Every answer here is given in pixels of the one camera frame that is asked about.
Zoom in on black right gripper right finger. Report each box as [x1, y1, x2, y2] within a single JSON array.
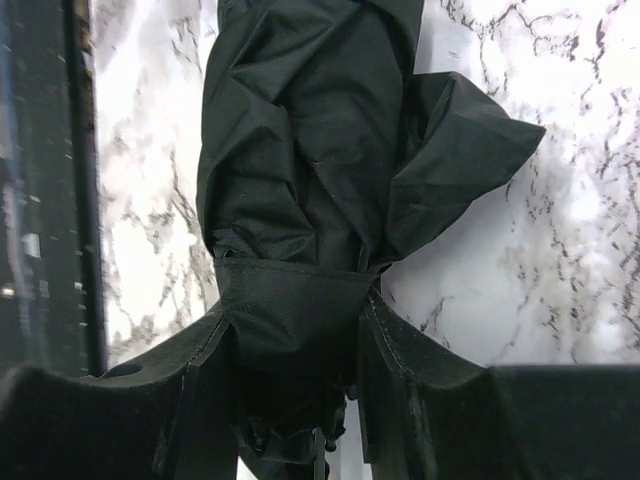
[[358, 292, 639, 479]]

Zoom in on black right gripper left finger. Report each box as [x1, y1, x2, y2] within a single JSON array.
[[1, 312, 237, 479]]

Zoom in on black folding umbrella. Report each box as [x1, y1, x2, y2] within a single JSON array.
[[196, 1, 545, 479]]

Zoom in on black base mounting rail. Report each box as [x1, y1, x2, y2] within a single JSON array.
[[1, 1, 107, 377]]

